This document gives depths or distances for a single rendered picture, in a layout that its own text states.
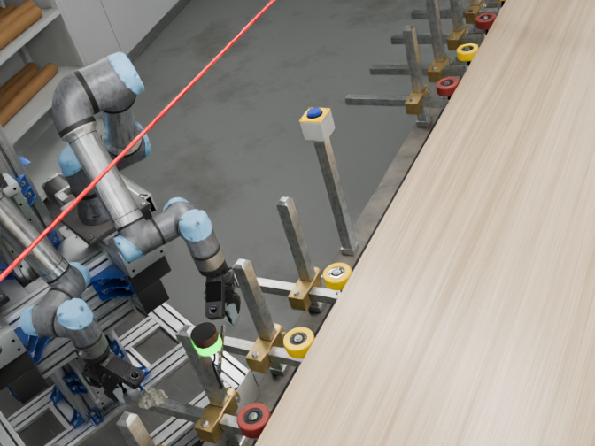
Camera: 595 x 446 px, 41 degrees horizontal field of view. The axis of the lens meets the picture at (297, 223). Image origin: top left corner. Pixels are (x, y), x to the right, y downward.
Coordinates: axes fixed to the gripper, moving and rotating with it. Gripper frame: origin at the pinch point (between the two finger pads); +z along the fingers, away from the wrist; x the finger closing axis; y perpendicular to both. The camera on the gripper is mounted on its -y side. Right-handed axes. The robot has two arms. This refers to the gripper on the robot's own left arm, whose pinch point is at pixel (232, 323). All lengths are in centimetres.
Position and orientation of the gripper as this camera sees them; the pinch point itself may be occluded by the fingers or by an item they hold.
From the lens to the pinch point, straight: 214.7
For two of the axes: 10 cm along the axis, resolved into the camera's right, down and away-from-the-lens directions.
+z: 2.4, 7.6, 6.0
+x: -9.7, 1.2, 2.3
